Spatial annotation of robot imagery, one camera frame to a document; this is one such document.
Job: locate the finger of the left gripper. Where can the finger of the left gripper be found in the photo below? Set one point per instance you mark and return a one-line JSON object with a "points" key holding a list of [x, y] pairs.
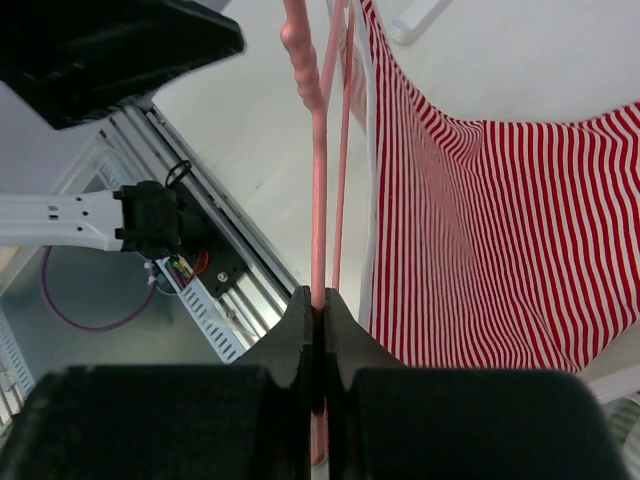
{"points": [[74, 62]]}

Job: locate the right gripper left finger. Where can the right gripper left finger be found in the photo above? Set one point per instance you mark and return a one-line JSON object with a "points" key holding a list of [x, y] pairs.
{"points": [[246, 420]]}

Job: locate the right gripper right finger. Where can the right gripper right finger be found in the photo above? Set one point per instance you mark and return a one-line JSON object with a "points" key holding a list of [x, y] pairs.
{"points": [[390, 421]]}

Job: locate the red striped tank top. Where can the red striped tank top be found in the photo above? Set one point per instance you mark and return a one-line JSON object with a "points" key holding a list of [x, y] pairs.
{"points": [[495, 244]]}

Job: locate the pink wire hanger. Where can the pink wire hanger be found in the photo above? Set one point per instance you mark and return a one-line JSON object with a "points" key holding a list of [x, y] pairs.
{"points": [[314, 85]]}

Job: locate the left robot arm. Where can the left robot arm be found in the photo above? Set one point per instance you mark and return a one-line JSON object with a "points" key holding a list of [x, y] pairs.
{"points": [[76, 62]]}

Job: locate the white plastic basket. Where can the white plastic basket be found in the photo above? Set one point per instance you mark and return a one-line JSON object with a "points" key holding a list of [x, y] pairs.
{"points": [[613, 378]]}

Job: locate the white and silver clothes rack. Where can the white and silver clothes rack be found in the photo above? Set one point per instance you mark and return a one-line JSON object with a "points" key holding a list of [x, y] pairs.
{"points": [[414, 20]]}

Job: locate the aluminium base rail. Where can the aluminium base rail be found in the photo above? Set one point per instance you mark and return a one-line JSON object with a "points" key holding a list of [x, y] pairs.
{"points": [[159, 203]]}

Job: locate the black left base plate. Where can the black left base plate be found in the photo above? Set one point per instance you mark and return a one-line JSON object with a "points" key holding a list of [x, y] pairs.
{"points": [[205, 247]]}

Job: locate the white slotted cable duct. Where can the white slotted cable duct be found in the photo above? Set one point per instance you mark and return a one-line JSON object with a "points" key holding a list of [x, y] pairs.
{"points": [[83, 308]]}

